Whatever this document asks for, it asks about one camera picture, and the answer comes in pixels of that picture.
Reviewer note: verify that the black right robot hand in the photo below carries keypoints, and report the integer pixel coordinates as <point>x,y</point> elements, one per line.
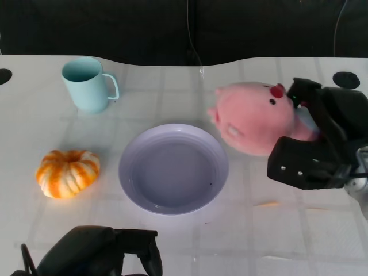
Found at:
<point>336,120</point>

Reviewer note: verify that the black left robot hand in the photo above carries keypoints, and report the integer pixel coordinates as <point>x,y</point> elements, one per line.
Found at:
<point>86,250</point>

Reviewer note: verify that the pink plush beaver doll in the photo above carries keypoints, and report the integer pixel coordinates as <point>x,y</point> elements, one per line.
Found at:
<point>253,120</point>

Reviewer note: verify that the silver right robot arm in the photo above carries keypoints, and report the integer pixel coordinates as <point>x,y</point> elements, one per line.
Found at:
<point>360,184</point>

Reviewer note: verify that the lilac round plate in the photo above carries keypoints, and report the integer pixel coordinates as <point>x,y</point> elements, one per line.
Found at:
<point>174,171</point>

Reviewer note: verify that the black round table grommet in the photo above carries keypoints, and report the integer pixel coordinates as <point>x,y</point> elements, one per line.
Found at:
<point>3,76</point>
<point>345,79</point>

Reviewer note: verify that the orange white striped pumpkin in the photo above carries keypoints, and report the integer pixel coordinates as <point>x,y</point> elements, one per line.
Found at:
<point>67,174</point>

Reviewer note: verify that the light blue mug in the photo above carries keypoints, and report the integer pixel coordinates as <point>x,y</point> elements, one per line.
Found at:
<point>86,87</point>

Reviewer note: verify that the black cloth backdrop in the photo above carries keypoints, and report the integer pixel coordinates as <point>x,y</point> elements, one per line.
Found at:
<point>115,26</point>

